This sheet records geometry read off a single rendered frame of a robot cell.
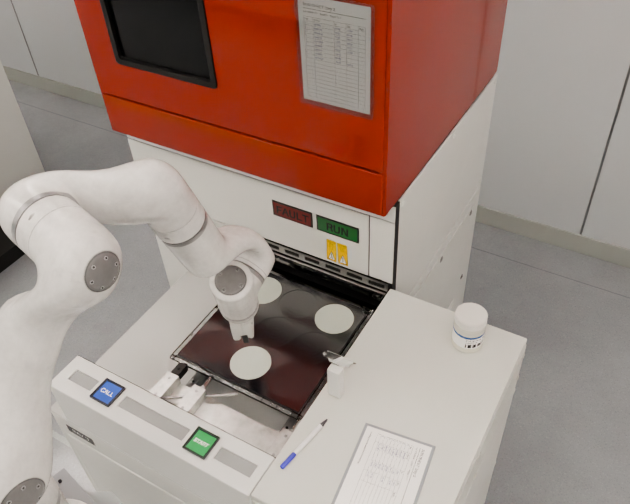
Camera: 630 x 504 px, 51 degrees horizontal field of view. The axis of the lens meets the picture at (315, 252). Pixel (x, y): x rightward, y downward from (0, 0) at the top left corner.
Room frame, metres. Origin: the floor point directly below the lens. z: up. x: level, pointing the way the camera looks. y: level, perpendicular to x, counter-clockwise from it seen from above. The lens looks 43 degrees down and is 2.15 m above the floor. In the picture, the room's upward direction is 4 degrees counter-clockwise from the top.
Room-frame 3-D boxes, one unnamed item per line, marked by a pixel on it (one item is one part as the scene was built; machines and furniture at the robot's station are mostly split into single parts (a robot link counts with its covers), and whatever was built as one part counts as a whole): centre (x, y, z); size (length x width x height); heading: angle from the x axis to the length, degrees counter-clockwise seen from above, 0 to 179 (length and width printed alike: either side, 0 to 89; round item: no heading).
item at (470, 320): (0.95, -0.33, 1.01); 0.07 x 0.07 x 0.10
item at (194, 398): (0.88, 0.31, 0.89); 0.08 x 0.03 x 0.03; 147
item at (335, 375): (0.85, -0.03, 1.03); 0.06 x 0.04 x 0.13; 147
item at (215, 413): (0.84, 0.24, 0.87); 0.36 x 0.08 x 0.03; 57
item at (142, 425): (0.80, 0.36, 0.89); 0.55 x 0.09 x 0.14; 57
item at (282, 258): (1.26, 0.01, 0.89); 0.44 x 0.02 x 0.10; 57
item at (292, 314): (1.07, 0.11, 0.90); 0.34 x 0.34 x 0.01; 57
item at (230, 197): (1.37, 0.15, 1.02); 0.82 x 0.03 x 0.40; 57
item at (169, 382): (0.93, 0.37, 0.89); 0.08 x 0.03 x 0.03; 147
